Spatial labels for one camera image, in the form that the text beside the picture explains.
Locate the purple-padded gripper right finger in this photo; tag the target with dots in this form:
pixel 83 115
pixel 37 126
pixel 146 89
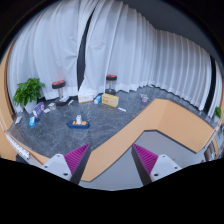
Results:
pixel 152 167

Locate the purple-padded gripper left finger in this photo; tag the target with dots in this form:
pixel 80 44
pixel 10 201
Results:
pixel 69 166

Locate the white charger plug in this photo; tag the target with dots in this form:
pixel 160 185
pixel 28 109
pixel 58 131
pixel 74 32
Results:
pixel 78 119

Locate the blue power strip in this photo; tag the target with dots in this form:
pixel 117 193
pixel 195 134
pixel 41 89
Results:
pixel 74 125

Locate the white strip on table edge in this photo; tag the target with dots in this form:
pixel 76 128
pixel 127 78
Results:
pixel 20 150

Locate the blue packet on left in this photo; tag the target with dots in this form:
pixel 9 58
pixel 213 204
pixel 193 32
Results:
pixel 32 121

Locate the white card box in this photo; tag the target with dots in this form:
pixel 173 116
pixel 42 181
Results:
pixel 52 106

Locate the purple product box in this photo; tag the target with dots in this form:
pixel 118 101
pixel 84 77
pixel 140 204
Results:
pixel 38 109

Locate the small white packet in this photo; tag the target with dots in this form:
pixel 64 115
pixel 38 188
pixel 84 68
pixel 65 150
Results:
pixel 122 109

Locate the pink purple cup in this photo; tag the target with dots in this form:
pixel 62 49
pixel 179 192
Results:
pixel 144 98

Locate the white flat box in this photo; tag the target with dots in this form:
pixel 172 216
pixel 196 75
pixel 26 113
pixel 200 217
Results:
pixel 85 98

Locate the small blue white box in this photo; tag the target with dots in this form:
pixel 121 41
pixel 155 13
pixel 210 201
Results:
pixel 97 100

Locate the yellow cardboard box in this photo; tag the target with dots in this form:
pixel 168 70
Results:
pixel 110 100

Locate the left red bar stool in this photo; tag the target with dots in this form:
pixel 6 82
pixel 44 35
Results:
pixel 59 85

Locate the red bar stool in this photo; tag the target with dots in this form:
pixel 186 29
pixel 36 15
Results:
pixel 110 79
pixel 59 85

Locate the green potted plant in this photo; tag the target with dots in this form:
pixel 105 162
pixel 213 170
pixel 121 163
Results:
pixel 27 94

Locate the small green plant right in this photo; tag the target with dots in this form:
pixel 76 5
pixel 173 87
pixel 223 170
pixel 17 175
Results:
pixel 218 112

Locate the right red bar stool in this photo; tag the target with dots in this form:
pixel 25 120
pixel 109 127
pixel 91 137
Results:
pixel 110 79

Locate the left white curtain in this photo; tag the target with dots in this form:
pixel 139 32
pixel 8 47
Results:
pixel 48 46

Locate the white curtain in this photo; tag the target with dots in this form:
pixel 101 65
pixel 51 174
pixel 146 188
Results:
pixel 48 46
pixel 121 42

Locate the right white curtain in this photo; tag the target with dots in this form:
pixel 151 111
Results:
pixel 121 42

